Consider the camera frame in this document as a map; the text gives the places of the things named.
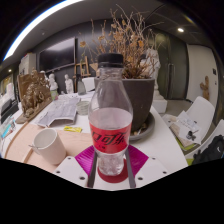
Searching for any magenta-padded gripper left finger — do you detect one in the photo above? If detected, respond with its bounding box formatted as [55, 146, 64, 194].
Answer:
[53, 144, 99, 189]

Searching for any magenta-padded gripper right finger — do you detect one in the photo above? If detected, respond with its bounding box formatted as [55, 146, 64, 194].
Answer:
[124, 144, 169, 189]

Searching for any clear red-labelled drink bottle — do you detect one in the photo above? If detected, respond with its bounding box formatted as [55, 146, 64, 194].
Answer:
[87, 53, 134, 177]

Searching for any light wooden drawing board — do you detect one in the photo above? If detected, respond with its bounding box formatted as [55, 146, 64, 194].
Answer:
[3, 122, 94, 174]

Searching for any white ceramic mug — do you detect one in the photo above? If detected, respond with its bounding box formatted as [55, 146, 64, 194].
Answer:
[29, 128, 68, 166]

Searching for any yellow packet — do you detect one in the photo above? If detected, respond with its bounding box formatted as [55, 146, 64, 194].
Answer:
[63, 125, 83, 134]

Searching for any grey plant saucer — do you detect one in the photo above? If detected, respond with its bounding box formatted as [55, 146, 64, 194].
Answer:
[128, 111, 156, 142]

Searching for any stack of papers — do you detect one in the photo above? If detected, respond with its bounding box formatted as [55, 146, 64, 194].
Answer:
[169, 109, 203, 145]

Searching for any open printed magazine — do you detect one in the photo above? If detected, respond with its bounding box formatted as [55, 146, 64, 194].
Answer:
[35, 95, 82, 128]

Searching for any black backpack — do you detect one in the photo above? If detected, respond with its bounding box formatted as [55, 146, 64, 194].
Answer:
[192, 134, 224, 165]

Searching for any dried plant in grey pot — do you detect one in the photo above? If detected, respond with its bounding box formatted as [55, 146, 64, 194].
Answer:
[79, 4, 164, 133]

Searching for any small green bottle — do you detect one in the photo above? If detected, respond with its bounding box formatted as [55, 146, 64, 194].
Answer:
[49, 89, 59, 101]

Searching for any blue book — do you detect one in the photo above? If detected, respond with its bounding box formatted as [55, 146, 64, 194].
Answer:
[0, 116, 17, 139]

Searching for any grey spray bottle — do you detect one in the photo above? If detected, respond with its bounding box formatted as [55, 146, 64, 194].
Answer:
[76, 73, 87, 96]

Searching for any white plaster bust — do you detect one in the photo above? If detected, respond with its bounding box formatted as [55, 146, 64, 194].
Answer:
[63, 73, 75, 95]
[48, 73, 59, 92]

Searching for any black printer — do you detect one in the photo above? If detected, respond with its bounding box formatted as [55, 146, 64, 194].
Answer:
[0, 98, 20, 124]

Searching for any white plaster statue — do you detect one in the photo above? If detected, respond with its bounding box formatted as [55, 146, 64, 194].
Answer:
[144, 48, 162, 101]

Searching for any wooden root sculpture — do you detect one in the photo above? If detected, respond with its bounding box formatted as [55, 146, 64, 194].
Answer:
[199, 75, 212, 101]

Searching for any wooden easel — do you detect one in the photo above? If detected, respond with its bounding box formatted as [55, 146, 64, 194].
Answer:
[73, 55, 91, 84]

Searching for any white poster board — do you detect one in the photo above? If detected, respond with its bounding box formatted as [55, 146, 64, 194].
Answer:
[18, 52, 37, 76]

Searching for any white statue pedestal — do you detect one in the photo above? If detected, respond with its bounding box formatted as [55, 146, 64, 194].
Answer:
[151, 96, 168, 114]

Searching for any black wall screen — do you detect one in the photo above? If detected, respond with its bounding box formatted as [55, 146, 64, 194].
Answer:
[38, 36, 77, 73]

